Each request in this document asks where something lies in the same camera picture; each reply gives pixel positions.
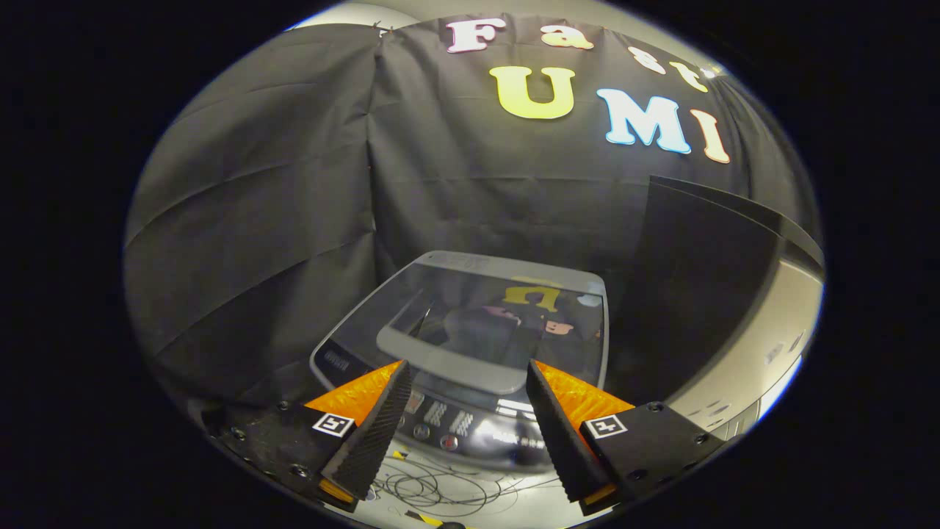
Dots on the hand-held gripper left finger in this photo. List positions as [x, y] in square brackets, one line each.
[378, 426]

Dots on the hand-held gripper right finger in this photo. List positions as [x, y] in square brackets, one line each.
[562, 433]

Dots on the grey washing machine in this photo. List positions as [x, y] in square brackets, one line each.
[470, 433]

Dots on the dark glass washing machine lid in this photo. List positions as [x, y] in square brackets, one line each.
[455, 364]

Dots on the grey cabinet with black top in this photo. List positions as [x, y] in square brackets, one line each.
[698, 279]

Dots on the black backdrop cloth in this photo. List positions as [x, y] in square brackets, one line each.
[257, 220]

